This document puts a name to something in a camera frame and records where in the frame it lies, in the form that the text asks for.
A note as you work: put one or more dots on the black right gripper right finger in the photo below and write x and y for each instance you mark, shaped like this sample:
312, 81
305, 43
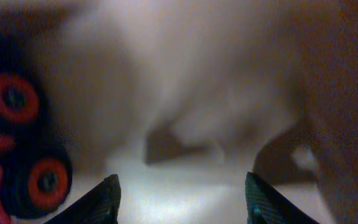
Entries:
265, 205

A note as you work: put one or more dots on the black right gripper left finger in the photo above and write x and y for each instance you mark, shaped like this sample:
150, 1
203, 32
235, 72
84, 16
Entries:
99, 206

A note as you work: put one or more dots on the grey red toy truck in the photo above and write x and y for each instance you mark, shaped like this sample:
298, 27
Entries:
35, 173

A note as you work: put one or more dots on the white cardboard box pink inside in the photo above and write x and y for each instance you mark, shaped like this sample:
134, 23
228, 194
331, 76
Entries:
182, 98

